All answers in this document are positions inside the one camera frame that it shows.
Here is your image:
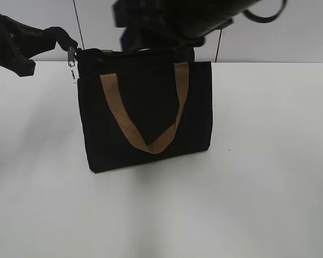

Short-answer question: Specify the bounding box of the black canvas tote bag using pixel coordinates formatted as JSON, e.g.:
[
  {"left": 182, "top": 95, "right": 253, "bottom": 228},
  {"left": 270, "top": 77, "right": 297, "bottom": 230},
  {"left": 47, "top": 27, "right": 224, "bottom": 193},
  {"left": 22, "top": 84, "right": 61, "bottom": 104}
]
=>
[{"left": 76, "top": 47, "right": 213, "bottom": 173}]

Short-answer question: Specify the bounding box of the silver zipper pull with ring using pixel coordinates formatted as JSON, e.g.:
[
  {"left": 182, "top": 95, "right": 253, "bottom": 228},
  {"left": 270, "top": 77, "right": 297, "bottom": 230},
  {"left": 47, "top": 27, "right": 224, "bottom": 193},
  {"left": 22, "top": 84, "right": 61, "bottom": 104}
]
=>
[{"left": 67, "top": 47, "right": 76, "bottom": 80}]

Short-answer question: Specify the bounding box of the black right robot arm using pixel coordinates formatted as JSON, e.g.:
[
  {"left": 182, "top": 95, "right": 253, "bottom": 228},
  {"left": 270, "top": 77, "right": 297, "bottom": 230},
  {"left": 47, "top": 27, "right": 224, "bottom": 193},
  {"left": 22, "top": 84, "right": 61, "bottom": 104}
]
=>
[{"left": 113, "top": 0, "right": 257, "bottom": 52}]

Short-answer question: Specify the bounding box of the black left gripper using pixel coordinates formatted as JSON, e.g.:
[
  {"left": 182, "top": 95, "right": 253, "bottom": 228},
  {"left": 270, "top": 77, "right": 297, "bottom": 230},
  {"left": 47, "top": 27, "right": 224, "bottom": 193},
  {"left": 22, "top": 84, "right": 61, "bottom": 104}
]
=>
[{"left": 0, "top": 14, "right": 78, "bottom": 77}]

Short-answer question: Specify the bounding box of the black cable loop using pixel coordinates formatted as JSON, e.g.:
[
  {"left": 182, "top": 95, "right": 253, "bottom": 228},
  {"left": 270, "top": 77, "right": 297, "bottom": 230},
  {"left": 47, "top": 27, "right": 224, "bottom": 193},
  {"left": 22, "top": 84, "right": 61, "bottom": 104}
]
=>
[{"left": 242, "top": 0, "right": 289, "bottom": 24}]

